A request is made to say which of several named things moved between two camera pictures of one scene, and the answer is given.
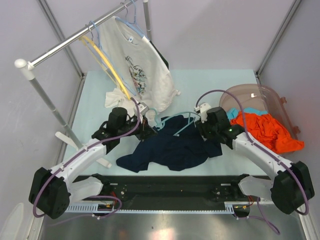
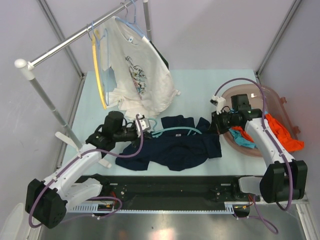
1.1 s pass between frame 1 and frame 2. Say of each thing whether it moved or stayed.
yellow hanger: moved
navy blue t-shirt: stayed
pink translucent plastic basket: stayed
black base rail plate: stayed
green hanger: moved
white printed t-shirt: stayed
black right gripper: moved
